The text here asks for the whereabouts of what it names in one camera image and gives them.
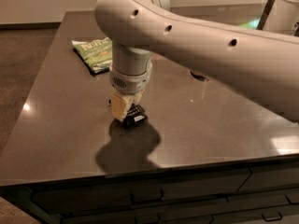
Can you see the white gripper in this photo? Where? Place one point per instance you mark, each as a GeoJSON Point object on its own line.
{"type": "Point", "coordinates": [130, 81]}

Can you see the black rxbar chocolate wrapper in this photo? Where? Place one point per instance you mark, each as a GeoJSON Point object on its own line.
{"type": "Point", "coordinates": [135, 116]}

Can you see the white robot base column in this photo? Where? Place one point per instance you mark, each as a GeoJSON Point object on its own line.
{"type": "Point", "coordinates": [281, 17]}

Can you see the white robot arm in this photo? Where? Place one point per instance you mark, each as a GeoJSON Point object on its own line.
{"type": "Point", "coordinates": [262, 66]}

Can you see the green chip bag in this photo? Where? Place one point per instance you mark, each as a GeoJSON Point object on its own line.
{"type": "Point", "coordinates": [97, 54]}

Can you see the dark cabinet drawers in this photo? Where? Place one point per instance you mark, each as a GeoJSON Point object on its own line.
{"type": "Point", "coordinates": [263, 192]}

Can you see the black drawer handle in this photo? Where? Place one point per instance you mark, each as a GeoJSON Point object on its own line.
{"type": "Point", "coordinates": [271, 216]}
{"type": "Point", "coordinates": [143, 196]}

